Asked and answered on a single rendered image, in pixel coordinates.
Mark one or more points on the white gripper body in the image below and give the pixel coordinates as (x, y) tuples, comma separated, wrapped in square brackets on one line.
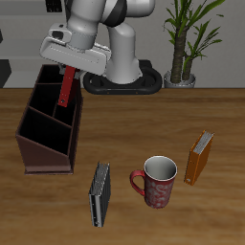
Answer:
[(76, 56)]

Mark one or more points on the red book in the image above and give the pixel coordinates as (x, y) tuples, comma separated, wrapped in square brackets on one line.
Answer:
[(66, 86)]

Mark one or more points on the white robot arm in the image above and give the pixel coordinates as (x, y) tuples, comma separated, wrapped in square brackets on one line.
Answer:
[(122, 57)]

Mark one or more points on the dark brown desk caddy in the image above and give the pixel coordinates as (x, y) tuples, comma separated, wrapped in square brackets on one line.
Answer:
[(48, 134)]

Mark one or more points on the black book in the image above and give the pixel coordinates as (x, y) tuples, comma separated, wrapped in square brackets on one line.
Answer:
[(100, 194)]

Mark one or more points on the orange book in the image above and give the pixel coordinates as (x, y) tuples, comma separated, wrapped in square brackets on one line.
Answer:
[(198, 158)]

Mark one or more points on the green pot plant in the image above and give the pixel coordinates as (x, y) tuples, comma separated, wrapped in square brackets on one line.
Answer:
[(186, 38)]

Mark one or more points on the red patterned mug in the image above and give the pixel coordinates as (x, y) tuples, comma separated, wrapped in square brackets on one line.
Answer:
[(158, 183)]

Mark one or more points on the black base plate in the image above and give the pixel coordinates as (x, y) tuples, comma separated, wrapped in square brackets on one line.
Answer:
[(150, 83)]

